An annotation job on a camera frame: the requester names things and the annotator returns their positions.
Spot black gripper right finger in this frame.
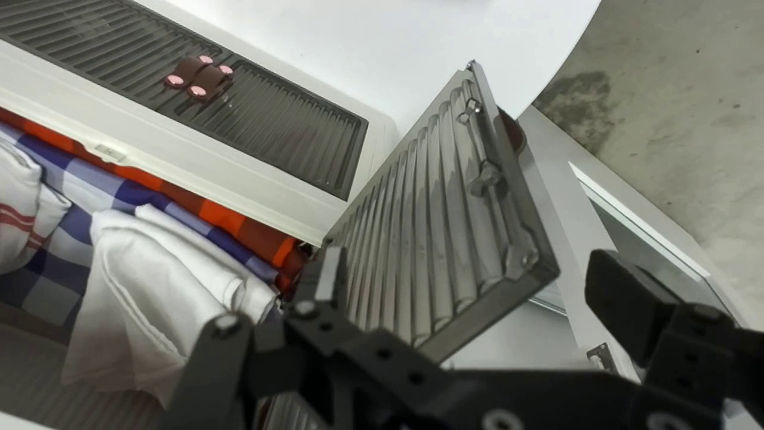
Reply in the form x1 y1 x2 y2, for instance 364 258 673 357
585 249 688 375

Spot white stacked cabinet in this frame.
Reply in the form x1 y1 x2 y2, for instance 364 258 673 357
0 0 399 245

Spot orange cloth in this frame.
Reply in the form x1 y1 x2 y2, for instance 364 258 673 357
0 108 308 292

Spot bottom smoked cabinet doors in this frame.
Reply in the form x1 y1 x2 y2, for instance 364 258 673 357
0 0 368 199

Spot smoked cabinet door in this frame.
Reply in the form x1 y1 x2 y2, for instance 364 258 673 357
325 63 560 362

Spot white round table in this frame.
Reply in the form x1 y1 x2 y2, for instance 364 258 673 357
134 0 604 135

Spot white cloth in cabinet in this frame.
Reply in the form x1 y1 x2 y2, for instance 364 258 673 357
62 205 278 407

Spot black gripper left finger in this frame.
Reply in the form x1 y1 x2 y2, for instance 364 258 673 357
288 246 347 318

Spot blue checkered cloth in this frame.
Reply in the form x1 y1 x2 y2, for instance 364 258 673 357
0 125 278 327

